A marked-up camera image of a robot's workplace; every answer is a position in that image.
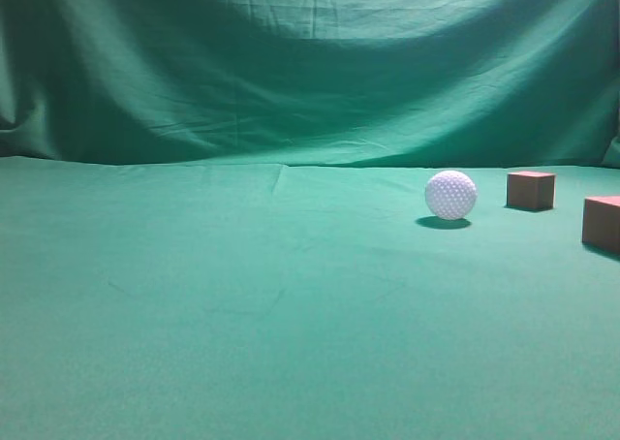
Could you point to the white dimpled golf ball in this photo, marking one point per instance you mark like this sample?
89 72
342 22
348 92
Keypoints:
450 195

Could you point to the brown wooden cube block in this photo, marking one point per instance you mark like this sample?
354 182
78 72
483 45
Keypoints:
528 190

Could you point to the brown cube block at edge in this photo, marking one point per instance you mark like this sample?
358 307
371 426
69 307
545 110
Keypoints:
600 223

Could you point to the green cloth backdrop and cover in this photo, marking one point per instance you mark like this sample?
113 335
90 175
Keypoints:
213 222

